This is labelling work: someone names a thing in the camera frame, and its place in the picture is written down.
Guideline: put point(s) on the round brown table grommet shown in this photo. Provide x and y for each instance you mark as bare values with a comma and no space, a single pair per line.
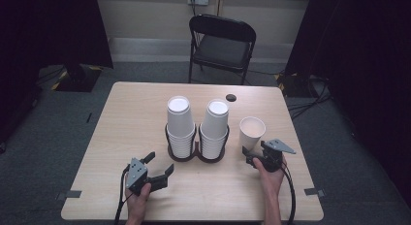
231,97

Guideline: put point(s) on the grey tape strip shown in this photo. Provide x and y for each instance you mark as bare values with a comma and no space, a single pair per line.
68,195
314,192

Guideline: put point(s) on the single white paper cup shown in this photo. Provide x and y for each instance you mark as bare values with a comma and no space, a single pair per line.
250,139

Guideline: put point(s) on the stack of white paper cups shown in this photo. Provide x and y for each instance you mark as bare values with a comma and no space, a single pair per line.
179,124
214,124

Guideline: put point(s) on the person's right hand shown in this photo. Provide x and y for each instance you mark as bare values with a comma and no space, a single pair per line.
273,181

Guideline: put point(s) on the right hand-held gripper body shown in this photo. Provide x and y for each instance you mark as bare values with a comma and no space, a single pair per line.
274,154

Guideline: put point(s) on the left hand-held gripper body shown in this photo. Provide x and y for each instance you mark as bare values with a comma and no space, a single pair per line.
137,176

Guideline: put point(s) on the black curtain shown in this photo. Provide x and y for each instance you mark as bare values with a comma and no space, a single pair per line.
48,31
365,57

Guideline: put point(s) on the black folding chair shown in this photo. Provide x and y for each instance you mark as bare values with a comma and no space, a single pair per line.
223,50

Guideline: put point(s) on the black stand base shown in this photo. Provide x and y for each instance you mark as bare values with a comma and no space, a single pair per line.
77,78
292,86

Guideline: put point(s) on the person's left hand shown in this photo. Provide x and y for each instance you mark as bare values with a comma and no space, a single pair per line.
137,204

